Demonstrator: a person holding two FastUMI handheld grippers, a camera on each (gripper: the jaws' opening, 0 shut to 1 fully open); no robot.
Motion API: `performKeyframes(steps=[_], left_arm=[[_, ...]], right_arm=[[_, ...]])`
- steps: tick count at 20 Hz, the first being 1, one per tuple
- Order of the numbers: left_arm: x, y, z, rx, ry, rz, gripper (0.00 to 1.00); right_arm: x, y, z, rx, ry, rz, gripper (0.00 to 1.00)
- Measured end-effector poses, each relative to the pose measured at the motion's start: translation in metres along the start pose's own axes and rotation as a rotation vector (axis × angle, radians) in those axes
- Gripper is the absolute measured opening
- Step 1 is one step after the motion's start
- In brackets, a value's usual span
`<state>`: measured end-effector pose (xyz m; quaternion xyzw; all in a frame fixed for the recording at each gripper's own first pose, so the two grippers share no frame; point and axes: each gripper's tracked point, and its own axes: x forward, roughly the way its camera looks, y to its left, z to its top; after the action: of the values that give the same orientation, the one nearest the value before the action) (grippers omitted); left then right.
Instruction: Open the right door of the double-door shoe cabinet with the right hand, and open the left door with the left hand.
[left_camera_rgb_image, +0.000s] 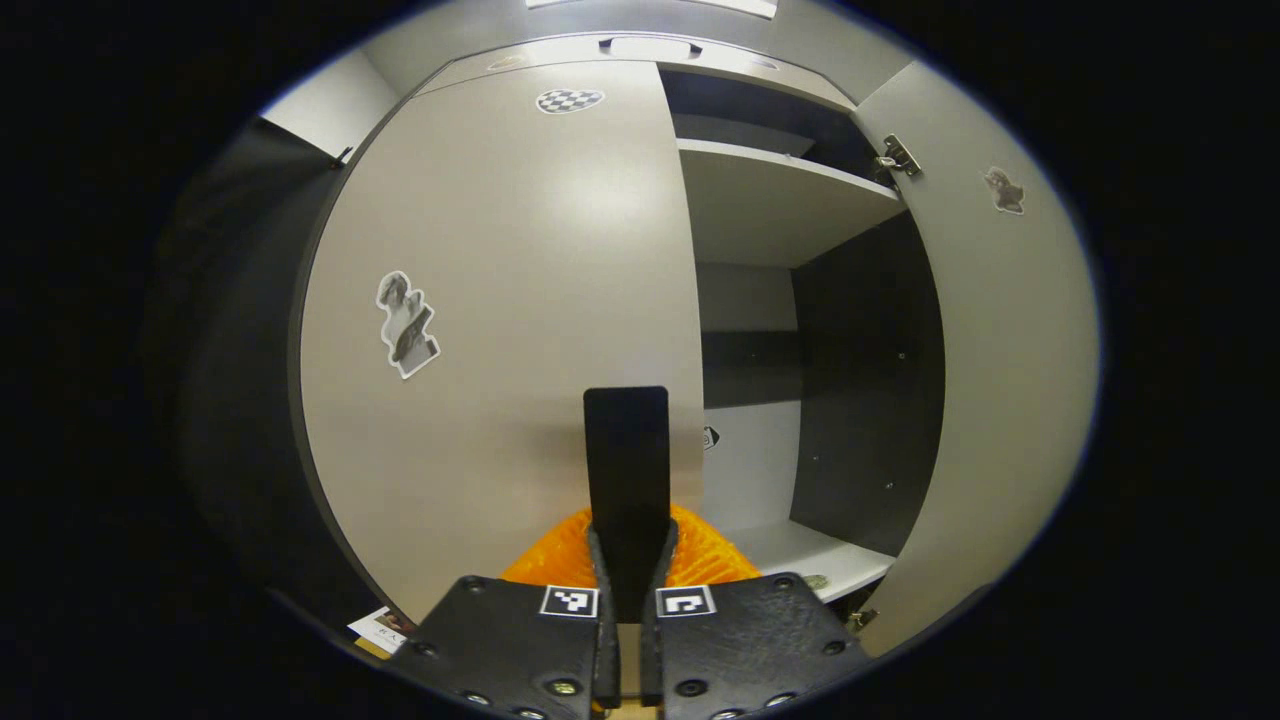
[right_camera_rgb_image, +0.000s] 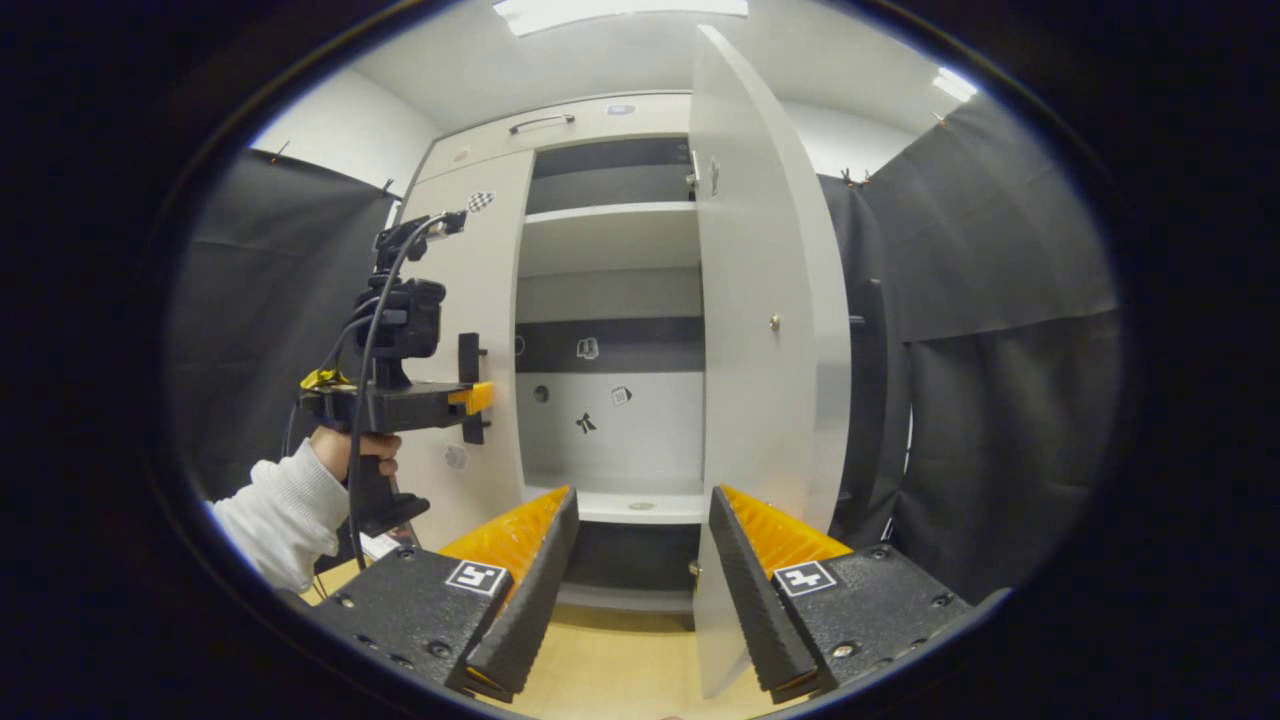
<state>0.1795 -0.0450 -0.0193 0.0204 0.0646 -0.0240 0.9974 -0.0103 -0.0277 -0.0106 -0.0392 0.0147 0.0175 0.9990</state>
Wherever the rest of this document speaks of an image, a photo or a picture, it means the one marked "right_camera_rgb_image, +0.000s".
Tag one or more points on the metal door hinge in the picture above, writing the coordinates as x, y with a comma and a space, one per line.
693, 170

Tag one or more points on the beige cabinet drawer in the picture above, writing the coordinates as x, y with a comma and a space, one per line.
600, 120

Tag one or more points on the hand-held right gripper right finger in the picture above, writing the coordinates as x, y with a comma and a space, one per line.
760, 610

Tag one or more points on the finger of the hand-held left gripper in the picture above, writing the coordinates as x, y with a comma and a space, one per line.
472, 398

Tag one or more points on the white paper sheet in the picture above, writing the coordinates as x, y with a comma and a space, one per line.
380, 547

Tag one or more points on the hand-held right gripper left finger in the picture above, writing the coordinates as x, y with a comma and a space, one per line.
530, 610

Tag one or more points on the beige cabinet door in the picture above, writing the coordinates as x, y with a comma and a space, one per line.
760, 400
480, 270

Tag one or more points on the beige double-door shoe cabinet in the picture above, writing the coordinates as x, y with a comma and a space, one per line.
610, 290

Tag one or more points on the ceiling light panel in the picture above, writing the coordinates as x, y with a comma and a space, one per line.
955, 85

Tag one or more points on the black backdrop cloth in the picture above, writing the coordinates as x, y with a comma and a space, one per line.
1000, 420
260, 280

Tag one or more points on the white cabinet shelf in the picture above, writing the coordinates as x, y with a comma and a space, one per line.
610, 240
620, 505

